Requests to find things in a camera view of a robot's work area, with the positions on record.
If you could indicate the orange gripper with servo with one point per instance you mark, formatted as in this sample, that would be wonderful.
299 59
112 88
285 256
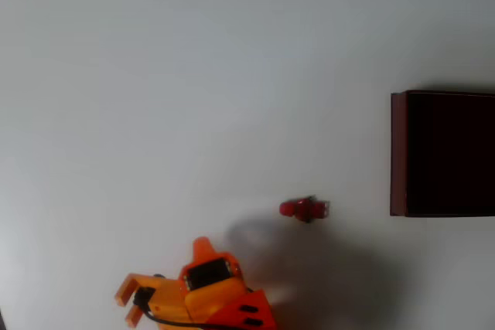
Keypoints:
212 290

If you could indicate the small red toy object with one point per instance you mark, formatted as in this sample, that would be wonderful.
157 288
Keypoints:
303 209

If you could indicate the red-orange robot arm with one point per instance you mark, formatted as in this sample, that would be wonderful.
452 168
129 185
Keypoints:
247 312

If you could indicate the dark brown open box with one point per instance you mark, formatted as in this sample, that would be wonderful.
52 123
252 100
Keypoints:
448 152

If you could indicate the orange forked wrist bracket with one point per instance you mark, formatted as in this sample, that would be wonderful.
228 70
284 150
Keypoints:
166 299

